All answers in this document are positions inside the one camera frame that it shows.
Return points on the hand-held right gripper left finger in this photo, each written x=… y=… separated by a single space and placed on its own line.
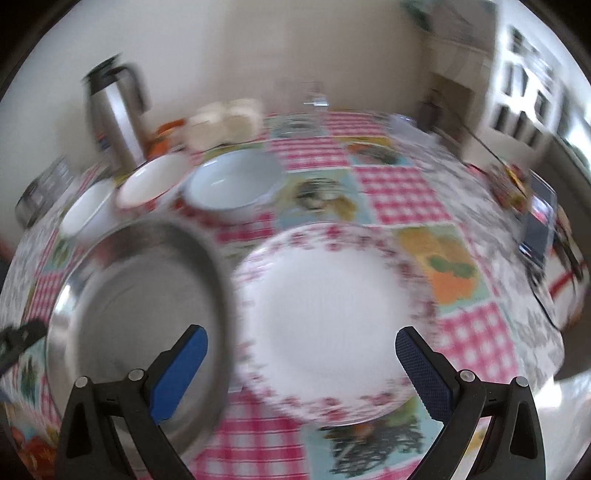
x=182 y=369

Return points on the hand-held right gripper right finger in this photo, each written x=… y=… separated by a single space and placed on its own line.
x=422 y=374

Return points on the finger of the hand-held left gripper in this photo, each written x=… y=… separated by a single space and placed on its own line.
x=21 y=338

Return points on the white floral rim plate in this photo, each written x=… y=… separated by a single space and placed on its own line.
x=332 y=314

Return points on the white plastic cup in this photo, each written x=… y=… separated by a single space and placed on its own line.
x=85 y=210

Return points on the red rim white bowl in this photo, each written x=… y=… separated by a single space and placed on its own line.
x=147 y=177

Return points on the large white bowl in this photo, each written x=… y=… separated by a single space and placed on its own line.
x=231 y=180

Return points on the clear glass jug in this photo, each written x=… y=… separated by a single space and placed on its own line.
x=44 y=189

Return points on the patchwork checkered tablecloth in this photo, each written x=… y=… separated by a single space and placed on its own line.
x=397 y=184

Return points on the black smartphone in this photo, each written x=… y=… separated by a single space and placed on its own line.
x=538 y=217

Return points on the colourful snack packets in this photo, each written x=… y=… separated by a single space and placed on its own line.
x=508 y=182

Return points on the orange snack packet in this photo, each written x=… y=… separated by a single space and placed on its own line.
x=166 y=138

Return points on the stainless steel thermos jug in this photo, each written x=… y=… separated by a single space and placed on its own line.
x=113 y=120

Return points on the clear plastic container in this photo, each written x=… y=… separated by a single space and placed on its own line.
x=295 y=126

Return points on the clear drinking glass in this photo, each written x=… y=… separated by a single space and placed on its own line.
x=315 y=98

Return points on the white shelf cabinet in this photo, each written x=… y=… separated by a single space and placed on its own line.
x=521 y=83

